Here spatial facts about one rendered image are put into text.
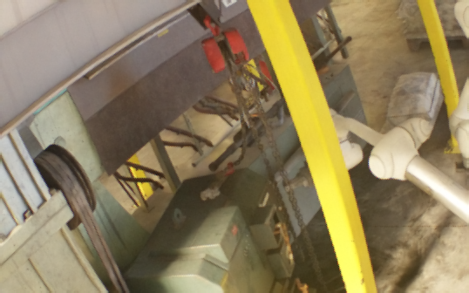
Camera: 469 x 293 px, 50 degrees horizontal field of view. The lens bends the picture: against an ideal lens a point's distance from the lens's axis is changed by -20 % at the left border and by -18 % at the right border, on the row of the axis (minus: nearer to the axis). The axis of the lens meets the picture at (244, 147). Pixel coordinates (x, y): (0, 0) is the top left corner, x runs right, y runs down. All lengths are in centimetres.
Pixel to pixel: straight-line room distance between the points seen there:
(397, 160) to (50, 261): 128
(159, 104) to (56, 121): 61
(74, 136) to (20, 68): 124
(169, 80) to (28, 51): 162
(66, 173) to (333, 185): 94
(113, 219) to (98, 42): 135
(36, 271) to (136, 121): 115
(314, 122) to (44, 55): 106
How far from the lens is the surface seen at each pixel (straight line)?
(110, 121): 253
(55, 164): 181
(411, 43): 584
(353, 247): 225
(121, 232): 263
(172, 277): 203
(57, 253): 179
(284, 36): 188
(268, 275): 239
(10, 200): 168
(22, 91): 124
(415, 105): 409
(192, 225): 220
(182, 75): 285
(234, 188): 240
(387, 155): 209
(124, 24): 144
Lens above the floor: 191
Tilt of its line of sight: 23 degrees down
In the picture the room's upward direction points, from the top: 22 degrees counter-clockwise
